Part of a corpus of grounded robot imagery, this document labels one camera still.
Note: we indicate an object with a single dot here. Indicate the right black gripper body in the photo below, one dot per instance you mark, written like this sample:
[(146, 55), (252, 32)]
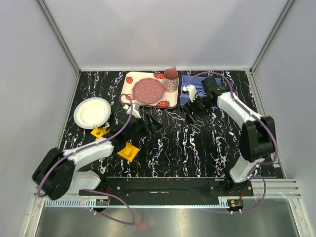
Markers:
[(198, 105)]

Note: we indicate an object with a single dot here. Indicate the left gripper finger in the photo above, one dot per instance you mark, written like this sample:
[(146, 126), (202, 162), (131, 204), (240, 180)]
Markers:
[(157, 127), (152, 121)]

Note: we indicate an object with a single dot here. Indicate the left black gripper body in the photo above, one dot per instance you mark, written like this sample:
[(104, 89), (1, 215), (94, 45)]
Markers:
[(150, 127)]

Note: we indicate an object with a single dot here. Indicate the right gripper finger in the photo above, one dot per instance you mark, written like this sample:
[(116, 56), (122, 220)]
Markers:
[(190, 119), (187, 109)]

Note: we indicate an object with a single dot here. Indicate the metal crucible tongs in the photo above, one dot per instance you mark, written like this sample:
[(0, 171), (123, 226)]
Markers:
[(196, 125)]

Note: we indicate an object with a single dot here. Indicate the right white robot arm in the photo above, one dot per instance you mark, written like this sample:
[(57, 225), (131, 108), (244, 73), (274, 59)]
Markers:
[(258, 135)]

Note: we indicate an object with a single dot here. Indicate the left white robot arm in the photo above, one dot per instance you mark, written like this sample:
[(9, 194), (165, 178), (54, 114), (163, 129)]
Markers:
[(59, 170)]

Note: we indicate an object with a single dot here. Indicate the blue plastic drawer box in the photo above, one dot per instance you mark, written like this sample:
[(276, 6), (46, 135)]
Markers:
[(184, 98)]

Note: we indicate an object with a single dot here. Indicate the pink dotted plate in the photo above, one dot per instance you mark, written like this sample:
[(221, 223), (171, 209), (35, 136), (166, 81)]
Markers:
[(148, 91)]

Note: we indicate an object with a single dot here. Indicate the yellow test tube rack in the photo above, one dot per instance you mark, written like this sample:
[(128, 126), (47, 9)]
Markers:
[(129, 152)]

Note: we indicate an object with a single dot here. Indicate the strawberry pattern tray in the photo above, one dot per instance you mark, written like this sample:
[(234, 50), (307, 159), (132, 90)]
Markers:
[(169, 99)]

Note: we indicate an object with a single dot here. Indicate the pink floral mug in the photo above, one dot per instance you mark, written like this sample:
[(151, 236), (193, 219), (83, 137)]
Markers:
[(170, 80)]

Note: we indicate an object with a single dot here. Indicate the white paper plate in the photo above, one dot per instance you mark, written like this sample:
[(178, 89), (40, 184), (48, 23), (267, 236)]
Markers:
[(92, 112)]

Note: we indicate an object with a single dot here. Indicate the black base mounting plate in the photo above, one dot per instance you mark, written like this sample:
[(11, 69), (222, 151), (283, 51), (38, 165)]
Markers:
[(140, 191)]

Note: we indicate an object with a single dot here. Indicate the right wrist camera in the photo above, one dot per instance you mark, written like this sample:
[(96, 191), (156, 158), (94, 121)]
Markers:
[(191, 91)]

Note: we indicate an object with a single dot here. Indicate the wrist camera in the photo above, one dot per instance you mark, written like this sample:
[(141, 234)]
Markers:
[(191, 91), (133, 110)]

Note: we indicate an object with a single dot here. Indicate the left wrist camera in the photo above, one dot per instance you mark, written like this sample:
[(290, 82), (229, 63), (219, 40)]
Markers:
[(133, 110)]

